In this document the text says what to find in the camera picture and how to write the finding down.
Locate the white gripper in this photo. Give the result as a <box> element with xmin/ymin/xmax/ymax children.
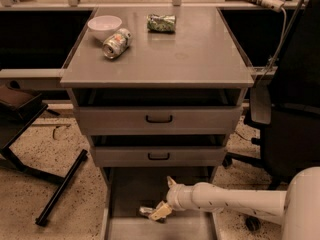
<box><xmin>148</xmin><ymin>176</ymin><xmax>195</xmax><ymax>221</ymax></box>

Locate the silver blue redbull can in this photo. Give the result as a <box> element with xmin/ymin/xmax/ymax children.
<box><xmin>139</xmin><ymin>206</ymin><xmax>154</xmax><ymax>217</ymax></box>

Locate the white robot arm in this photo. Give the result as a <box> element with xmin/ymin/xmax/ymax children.
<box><xmin>148</xmin><ymin>167</ymin><xmax>320</xmax><ymax>240</ymax></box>

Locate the bottom grey drawer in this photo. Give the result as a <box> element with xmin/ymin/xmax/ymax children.
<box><xmin>100</xmin><ymin>167</ymin><xmax>218</xmax><ymax>240</ymax></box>

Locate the grey drawer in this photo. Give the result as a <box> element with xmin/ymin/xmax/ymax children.
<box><xmin>74</xmin><ymin>88</ymin><xmax>242</xmax><ymax>135</ymax></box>
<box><xmin>91</xmin><ymin>134</ymin><xmax>226</xmax><ymax>167</ymax></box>
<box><xmin>100</xmin><ymin>167</ymin><xmax>218</xmax><ymax>240</ymax></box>

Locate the middle grey drawer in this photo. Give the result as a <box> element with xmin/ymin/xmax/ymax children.
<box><xmin>91</xmin><ymin>134</ymin><xmax>226</xmax><ymax>167</ymax></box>

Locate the grey drawer cabinet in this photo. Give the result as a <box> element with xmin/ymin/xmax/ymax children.
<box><xmin>59</xmin><ymin>5</ymin><xmax>255</xmax><ymax>240</ymax></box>

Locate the top grey drawer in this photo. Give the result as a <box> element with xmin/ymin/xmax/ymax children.
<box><xmin>74</xmin><ymin>88</ymin><xmax>242</xmax><ymax>135</ymax></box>

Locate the silver orange soda can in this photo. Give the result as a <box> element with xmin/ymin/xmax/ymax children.
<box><xmin>102</xmin><ymin>28</ymin><xmax>132</xmax><ymax>59</ymax></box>

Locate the green soda can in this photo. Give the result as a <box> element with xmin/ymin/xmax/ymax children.
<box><xmin>147</xmin><ymin>14</ymin><xmax>176</xmax><ymax>33</ymax></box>

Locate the black office chair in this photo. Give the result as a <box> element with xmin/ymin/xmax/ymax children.
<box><xmin>222</xmin><ymin>0</ymin><xmax>320</xmax><ymax>232</ymax></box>

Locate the black table stand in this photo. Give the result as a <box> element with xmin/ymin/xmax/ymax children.
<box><xmin>0</xmin><ymin>80</ymin><xmax>89</xmax><ymax>227</ymax></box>

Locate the white bowl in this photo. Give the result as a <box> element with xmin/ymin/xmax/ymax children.
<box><xmin>87</xmin><ymin>15</ymin><xmax>122</xmax><ymax>42</ymax></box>

